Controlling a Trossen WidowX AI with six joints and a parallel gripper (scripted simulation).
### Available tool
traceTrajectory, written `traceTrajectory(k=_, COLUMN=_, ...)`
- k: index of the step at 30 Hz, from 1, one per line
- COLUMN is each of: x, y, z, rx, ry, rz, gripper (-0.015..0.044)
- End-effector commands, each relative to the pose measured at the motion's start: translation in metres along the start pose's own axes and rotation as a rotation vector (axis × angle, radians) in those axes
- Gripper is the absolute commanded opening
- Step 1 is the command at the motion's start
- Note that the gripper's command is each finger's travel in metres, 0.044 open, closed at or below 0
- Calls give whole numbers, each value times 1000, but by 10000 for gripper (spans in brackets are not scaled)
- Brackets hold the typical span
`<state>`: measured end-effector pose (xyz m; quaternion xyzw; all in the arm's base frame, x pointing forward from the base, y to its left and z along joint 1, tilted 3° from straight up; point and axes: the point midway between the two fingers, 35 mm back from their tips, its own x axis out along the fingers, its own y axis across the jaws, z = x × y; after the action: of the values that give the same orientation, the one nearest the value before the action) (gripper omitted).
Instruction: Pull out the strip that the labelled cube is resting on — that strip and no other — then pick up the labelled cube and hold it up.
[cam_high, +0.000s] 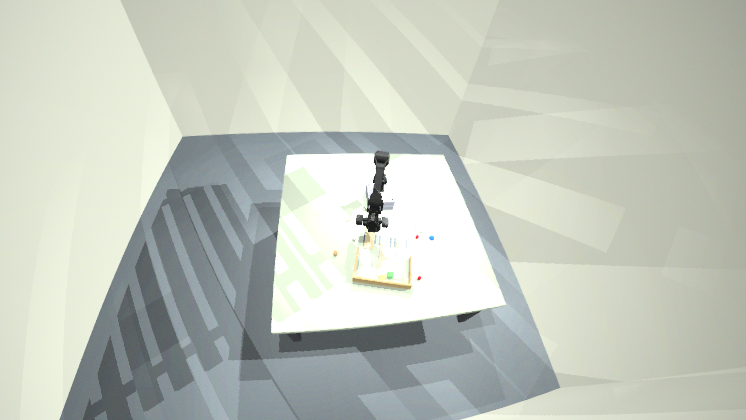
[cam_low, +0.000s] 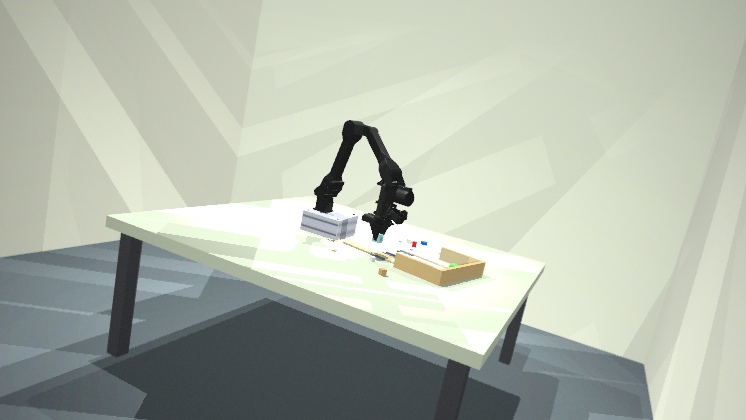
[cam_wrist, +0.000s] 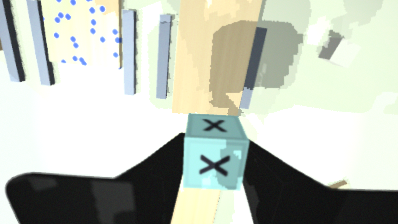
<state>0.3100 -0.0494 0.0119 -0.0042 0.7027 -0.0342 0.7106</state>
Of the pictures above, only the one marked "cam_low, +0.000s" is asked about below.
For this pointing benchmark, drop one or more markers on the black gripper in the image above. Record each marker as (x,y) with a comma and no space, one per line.
(378,223)

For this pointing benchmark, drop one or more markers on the tan open-top box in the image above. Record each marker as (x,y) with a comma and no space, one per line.
(439,264)

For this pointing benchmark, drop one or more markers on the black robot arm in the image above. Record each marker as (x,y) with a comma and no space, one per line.
(392,183)

